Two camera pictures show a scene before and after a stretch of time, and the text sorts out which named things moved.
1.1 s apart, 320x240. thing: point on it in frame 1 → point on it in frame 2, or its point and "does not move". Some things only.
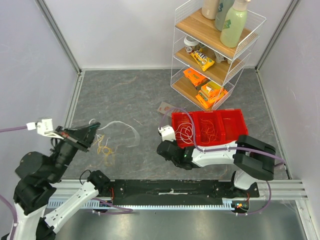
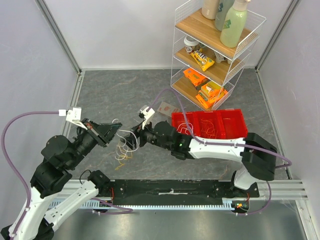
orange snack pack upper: [196, 78] does not move
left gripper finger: [89, 131] → [109, 130]
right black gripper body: [164, 148] → [141, 136]
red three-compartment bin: [212, 126] does not move
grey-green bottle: [223, 7] does not move
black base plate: [176, 192] does not move
